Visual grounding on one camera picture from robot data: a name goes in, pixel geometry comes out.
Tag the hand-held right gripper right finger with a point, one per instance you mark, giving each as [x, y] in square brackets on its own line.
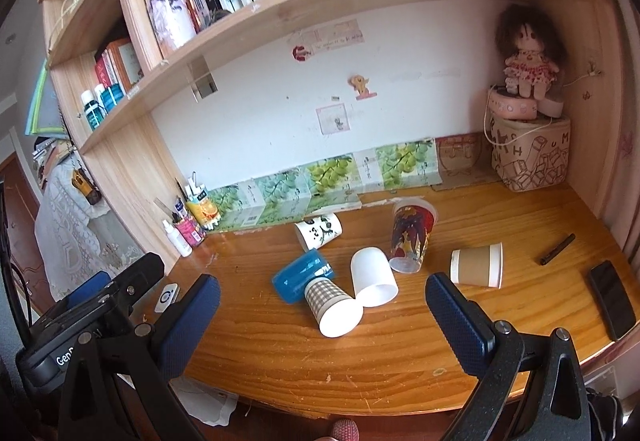
[457, 321]

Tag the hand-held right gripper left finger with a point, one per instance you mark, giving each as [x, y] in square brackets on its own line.
[189, 328]

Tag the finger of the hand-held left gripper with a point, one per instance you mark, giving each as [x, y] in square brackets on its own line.
[91, 285]
[145, 271]

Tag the brown paper cup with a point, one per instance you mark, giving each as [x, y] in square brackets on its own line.
[476, 266]

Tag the colourful cartoon paper cup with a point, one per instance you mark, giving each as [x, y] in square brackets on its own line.
[412, 237]

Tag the plain white cup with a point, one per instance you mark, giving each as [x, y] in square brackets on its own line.
[372, 276]

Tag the blue cup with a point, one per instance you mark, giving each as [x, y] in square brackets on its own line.
[299, 278]

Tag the checkered paper cup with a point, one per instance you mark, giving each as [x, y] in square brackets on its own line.
[334, 308]

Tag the white panda print cup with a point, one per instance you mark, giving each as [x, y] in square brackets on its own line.
[317, 231]

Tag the small white device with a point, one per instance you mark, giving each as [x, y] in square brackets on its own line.
[166, 298]

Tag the small white bottle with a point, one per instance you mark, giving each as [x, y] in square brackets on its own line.
[177, 239]

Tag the white lace cloth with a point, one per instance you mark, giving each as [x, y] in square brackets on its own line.
[75, 231]

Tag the pink pen holder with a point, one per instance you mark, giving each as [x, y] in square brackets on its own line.
[190, 230]

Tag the white paper sheet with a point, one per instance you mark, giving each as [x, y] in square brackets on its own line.
[205, 398]

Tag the brown glass bottle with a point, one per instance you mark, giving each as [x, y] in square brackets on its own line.
[86, 187]

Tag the green grape printed box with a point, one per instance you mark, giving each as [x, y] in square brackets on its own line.
[405, 162]
[330, 178]
[280, 193]
[227, 203]

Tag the black marker pen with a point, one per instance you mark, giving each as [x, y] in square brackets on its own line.
[557, 249]

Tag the black smartphone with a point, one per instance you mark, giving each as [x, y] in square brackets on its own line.
[609, 298]

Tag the pink slipper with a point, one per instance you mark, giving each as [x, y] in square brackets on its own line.
[345, 431]

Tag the brown cardboard sheet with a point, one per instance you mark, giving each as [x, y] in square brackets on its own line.
[457, 158]

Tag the teal bottle white cap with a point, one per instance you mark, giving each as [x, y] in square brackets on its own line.
[91, 110]
[110, 96]

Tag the dark cloth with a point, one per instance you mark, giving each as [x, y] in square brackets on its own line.
[605, 413]

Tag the beige printed fabric basket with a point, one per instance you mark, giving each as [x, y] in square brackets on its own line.
[532, 155]

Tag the green framed board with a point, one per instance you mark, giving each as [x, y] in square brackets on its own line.
[42, 101]

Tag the clear plastic shelf hook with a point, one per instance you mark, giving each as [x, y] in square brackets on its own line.
[202, 78]

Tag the orange books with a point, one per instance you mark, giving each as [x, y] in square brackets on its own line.
[119, 63]

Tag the round pink tin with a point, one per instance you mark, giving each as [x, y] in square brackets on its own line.
[511, 107]

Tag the white bottle with purple print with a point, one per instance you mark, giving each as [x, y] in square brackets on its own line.
[170, 13]

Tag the brown haired rag doll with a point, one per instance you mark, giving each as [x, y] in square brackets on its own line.
[529, 57]

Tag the pink square wall sticker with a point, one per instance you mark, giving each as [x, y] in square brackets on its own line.
[332, 119]

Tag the cartoon figure wall sticker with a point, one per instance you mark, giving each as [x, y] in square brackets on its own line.
[362, 86]

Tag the red round wall sticker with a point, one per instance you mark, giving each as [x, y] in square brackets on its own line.
[301, 52]

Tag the pink paper wall label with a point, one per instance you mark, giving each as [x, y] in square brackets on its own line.
[332, 38]

